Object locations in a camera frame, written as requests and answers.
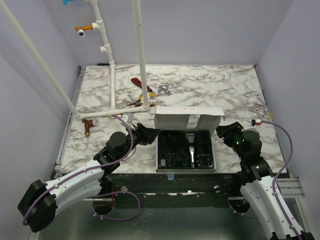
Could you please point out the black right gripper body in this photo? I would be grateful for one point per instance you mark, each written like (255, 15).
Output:
(227, 131)

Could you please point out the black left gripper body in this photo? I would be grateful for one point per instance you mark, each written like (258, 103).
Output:
(141, 139)

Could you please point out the white hair clipper kit box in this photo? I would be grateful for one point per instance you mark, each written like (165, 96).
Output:
(184, 143)

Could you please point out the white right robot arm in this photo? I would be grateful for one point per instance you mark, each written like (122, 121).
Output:
(256, 182)

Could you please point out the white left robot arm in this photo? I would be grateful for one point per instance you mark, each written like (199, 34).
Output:
(43, 201)

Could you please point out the small oil bottle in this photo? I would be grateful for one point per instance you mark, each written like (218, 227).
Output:
(163, 163)

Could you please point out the chrome faucet fitting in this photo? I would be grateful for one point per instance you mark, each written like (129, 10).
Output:
(164, 88)

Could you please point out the red black utility knife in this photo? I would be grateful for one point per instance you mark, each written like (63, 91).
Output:
(138, 83)

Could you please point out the brown garden faucet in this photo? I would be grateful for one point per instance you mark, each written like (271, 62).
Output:
(89, 123)

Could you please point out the orange faucet on pipe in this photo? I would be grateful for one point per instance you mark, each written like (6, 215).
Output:
(81, 30)

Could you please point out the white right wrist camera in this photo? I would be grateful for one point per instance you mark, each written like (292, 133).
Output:
(255, 126)

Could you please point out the yellow handled pliers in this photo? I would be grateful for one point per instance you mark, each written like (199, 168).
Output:
(139, 102)

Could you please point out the yellow wire brush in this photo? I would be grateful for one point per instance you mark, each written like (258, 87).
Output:
(152, 95)

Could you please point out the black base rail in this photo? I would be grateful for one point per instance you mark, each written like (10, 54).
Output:
(155, 190)

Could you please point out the white PVC pipe frame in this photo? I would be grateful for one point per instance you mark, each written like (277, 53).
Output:
(98, 25)

